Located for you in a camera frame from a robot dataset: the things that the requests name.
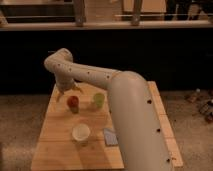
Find wooden table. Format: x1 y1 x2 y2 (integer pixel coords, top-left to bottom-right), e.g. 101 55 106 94
30 80 184 171

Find green plastic cup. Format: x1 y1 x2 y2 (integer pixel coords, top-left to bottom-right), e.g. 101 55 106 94
93 93 105 108

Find dark metal cup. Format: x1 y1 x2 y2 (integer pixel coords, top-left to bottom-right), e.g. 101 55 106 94
68 105 79 114

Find wooden railing shelf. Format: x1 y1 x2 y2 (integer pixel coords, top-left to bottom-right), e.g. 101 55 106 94
0 0 213 30

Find blue triangular cloth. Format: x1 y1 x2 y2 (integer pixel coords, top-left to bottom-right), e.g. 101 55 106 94
103 128 118 146

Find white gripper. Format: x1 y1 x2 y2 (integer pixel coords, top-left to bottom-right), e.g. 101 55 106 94
56 80 84 102

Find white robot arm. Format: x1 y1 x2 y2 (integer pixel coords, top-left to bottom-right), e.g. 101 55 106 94
44 48 174 171

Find white paper cup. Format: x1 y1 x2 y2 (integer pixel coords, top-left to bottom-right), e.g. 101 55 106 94
72 123 91 143

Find items on floor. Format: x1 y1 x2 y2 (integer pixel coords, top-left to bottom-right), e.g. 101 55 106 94
185 88 213 123

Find red apple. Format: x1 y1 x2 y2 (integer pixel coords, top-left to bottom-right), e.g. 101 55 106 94
67 96 79 107

